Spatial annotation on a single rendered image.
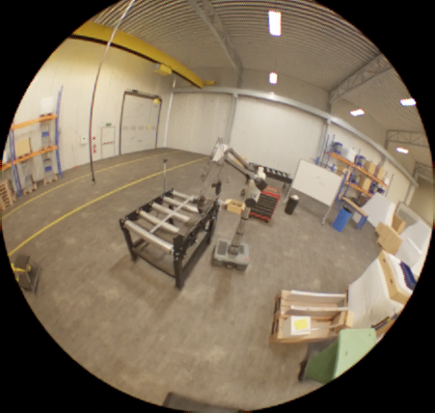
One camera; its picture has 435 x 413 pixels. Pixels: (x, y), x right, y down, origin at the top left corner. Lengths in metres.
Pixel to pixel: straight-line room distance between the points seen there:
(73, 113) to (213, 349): 10.57
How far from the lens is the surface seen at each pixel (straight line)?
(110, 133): 10.76
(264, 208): 3.84
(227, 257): 2.45
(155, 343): 2.15
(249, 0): 7.58
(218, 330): 2.17
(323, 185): 5.71
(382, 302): 2.91
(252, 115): 11.72
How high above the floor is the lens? 2.11
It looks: 25 degrees down
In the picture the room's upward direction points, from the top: 11 degrees clockwise
